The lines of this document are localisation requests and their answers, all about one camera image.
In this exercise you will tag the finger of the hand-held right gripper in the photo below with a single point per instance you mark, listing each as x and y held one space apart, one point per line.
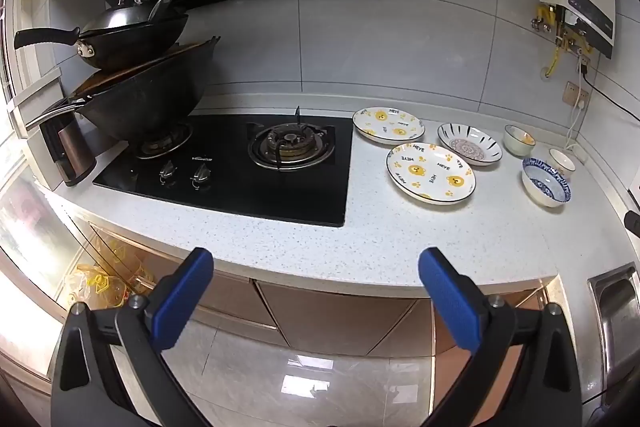
634 224

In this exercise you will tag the blue patterned bowl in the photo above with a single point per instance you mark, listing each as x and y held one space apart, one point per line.
545 187

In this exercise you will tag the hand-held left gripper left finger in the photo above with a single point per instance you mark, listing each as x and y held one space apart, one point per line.
182 297

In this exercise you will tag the large black wok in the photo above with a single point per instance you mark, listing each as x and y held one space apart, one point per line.
145 104

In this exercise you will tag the black wok lid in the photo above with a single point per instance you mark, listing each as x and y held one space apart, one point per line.
115 19

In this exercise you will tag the brass pipe fittings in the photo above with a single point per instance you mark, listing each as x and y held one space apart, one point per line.
545 19

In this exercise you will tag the stainless steel sink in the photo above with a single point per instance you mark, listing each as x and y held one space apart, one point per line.
620 317

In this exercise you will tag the white wall outlet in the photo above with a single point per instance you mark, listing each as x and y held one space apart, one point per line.
582 61

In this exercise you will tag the flower print bowl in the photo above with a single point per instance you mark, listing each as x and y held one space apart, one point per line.
517 142

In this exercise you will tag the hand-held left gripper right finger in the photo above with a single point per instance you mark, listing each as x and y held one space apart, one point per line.
450 302

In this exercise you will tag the brown metal container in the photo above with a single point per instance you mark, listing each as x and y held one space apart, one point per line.
75 152

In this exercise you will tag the beige wall outlet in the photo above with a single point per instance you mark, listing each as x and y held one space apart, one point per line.
575 94

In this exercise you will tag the gas burner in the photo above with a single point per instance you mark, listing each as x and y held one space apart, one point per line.
290 142
165 139

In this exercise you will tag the striped patterned plate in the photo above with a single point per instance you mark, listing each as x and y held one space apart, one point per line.
467 146

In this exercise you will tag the small white bowl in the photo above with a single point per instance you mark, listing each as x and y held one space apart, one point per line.
561 164

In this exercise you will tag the yellow bear print plate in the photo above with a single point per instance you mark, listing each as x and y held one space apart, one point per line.
430 174
385 127

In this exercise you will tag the black gas stove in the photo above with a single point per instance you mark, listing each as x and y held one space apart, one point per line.
300 197

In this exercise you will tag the stove knob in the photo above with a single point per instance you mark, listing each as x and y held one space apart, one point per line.
168 171
201 177

